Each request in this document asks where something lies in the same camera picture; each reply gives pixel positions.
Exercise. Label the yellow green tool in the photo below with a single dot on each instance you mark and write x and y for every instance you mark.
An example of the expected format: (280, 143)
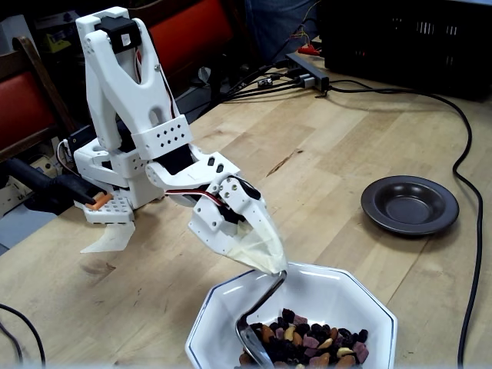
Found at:
(57, 42)

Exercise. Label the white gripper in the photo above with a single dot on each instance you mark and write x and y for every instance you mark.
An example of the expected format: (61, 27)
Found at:
(211, 230)

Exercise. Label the white printed box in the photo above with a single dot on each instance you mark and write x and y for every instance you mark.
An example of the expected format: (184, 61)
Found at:
(11, 196)

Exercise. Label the black clamp with orange pad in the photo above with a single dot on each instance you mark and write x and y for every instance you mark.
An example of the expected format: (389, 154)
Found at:
(50, 184)

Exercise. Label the red alligator clip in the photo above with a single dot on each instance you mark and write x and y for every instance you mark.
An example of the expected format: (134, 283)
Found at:
(309, 49)

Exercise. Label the black slotted plastic crate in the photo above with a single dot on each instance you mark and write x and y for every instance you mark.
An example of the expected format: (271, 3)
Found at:
(384, 46)

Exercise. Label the grey usb hub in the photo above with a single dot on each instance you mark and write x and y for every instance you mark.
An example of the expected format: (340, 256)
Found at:
(307, 71)

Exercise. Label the small white connector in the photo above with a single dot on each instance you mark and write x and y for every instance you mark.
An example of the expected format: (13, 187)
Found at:
(265, 82)

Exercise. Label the blue denim cloth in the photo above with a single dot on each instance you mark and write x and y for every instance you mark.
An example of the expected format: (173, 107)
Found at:
(276, 27)

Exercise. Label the bent metal spoon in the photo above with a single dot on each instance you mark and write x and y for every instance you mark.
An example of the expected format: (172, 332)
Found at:
(250, 342)

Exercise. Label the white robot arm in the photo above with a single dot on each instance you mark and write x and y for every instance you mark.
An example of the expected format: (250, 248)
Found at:
(115, 88)

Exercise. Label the white octagonal bowl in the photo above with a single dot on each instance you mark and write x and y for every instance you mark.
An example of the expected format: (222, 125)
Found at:
(326, 292)

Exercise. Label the plain white box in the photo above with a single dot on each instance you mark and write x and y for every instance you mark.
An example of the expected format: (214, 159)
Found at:
(13, 34)

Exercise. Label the trail mix pile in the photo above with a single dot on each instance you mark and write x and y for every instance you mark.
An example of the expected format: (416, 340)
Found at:
(307, 346)

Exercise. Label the dark brown plate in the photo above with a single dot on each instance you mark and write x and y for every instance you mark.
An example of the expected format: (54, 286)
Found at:
(409, 205)

